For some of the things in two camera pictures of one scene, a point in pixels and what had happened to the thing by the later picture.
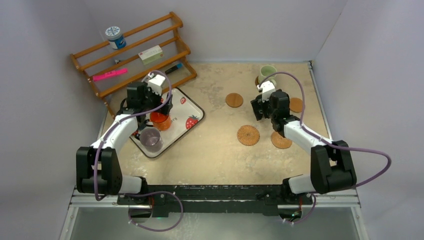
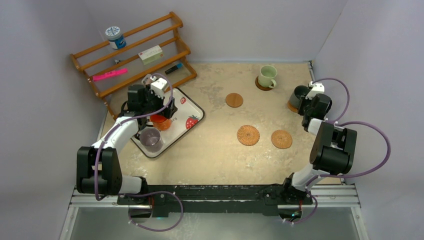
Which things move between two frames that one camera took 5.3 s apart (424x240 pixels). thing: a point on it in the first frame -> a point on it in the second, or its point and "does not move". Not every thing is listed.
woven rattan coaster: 279,141 does not move
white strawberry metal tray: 186,115 does not move
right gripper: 259,104 -> 304,99
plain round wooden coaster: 234,100 does not move
